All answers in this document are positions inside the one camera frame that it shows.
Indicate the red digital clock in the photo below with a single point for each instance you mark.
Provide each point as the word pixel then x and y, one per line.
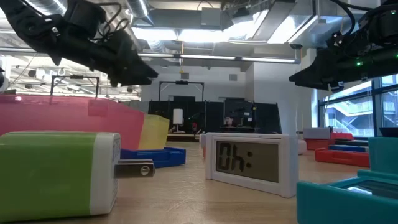
pixel 342 158

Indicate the black partition panels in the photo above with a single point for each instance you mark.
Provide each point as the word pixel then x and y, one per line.
pixel 267 118

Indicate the grey ceiling box unit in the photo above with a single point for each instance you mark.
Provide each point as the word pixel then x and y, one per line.
pixel 211 17

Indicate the green white charger block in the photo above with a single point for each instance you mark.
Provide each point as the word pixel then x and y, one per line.
pixel 46 174

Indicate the black aluminium table frame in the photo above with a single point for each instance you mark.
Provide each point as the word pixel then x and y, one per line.
pixel 183 139

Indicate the white digital clock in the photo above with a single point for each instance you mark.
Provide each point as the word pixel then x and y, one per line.
pixel 248 161

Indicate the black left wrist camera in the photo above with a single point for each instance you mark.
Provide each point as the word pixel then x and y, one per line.
pixel 84 17

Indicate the silver round ceiling duct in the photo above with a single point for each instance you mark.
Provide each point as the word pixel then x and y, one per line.
pixel 141 12

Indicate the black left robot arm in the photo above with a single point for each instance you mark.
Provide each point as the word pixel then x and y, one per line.
pixel 28 28

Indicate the person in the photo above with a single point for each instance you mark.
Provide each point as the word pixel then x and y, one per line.
pixel 192 127
pixel 229 121

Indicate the white rectangular box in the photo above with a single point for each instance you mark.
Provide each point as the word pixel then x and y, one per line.
pixel 317 133

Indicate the grey wall vent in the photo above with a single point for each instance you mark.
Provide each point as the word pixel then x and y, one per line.
pixel 233 77
pixel 184 75

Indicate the red charger block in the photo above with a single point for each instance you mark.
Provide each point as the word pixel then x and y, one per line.
pixel 314 144

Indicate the white cylindrical lamp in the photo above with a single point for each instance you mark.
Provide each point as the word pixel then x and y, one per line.
pixel 178 116

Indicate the blue digital clock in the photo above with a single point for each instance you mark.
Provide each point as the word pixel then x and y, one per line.
pixel 168 157

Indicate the black gantry frame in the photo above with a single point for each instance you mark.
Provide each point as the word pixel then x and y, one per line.
pixel 74 76
pixel 182 82

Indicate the blue rectangular box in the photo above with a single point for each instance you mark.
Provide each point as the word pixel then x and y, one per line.
pixel 348 148

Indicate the pink white charger block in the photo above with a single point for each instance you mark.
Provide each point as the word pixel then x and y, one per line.
pixel 302 147

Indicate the red translucent plastic tray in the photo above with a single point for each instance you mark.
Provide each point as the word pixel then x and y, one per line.
pixel 62 115

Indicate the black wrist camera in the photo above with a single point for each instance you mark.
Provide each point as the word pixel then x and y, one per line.
pixel 84 17
pixel 338 39

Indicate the yellow translucent plastic tray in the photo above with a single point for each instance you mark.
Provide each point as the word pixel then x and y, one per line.
pixel 155 132

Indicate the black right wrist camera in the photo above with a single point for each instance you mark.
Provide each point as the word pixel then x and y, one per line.
pixel 338 39

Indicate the wooden table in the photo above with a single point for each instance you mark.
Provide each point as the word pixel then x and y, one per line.
pixel 183 135

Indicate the red box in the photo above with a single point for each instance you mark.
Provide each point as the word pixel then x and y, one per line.
pixel 342 137

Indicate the long ceiling light bar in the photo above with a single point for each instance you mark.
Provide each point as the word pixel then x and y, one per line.
pixel 205 57

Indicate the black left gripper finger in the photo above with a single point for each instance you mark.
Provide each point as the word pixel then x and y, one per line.
pixel 127 62
pixel 124 81

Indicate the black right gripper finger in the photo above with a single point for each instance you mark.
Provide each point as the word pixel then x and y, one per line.
pixel 320 73
pixel 329 87

